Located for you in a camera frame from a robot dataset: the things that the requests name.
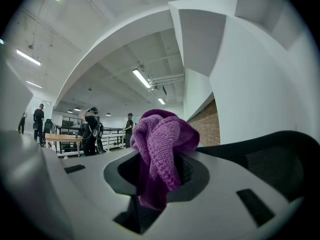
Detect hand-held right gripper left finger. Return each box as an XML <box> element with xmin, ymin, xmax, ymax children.
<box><xmin>42</xmin><ymin>146</ymin><xmax>141</xmax><ymax>240</ymax></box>

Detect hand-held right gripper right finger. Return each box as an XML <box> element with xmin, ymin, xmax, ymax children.
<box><xmin>140</xmin><ymin>150</ymin><xmax>305</xmax><ymax>240</ymax></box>

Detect purple cloth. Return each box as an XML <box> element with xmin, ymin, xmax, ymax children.
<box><xmin>129</xmin><ymin>108</ymin><xmax>201</xmax><ymax>211</ymax></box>

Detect black oval backpack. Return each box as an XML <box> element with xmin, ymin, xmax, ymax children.
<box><xmin>91</xmin><ymin>123</ymin><xmax>101</xmax><ymax>142</ymax></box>

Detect white desk with pale top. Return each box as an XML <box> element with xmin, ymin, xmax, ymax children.
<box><xmin>101</xmin><ymin>133</ymin><xmax>126</xmax><ymax>153</ymax></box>

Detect black metal railing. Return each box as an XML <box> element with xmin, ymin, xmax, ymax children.
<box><xmin>53</xmin><ymin>125</ymin><xmax>126</xmax><ymax>153</ymax></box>

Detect white ceiling pipes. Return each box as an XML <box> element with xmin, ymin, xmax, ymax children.
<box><xmin>147</xmin><ymin>74</ymin><xmax>186</xmax><ymax>91</ymax></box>

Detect wooden desk with white frame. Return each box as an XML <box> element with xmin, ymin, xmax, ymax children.
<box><xmin>44</xmin><ymin>133</ymin><xmax>84</xmax><ymax>158</ymax></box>

